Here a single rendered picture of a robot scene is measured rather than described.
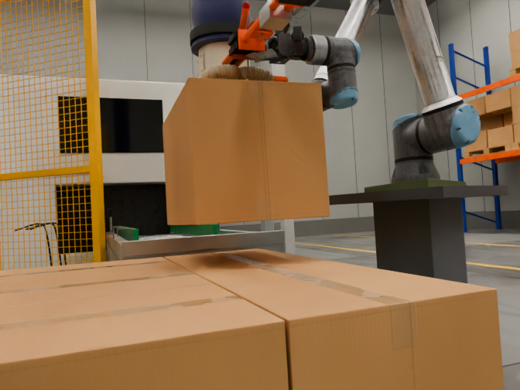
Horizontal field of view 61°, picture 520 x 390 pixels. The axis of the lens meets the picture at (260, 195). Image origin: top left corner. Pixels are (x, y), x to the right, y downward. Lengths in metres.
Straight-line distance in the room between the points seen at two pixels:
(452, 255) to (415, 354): 1.13
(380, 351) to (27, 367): 0.48
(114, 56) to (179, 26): 1.77
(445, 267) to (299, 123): 0.85
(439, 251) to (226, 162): 0.93
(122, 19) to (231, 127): 10.51
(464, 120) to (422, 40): 0.32
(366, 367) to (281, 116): 0.79
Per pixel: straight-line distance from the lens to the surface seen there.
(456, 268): 1.92
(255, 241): 1.96
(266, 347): 0.65
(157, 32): 11.66
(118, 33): 11.56
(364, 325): 0.72
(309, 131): 1.33
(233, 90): 1.28
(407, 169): 1.85
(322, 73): 1.61
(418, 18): 1.81
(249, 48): 1.36
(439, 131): 1.78
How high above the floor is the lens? 0.70
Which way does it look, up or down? 2 degrees up
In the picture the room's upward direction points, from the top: 3 degrees counter-clockwise
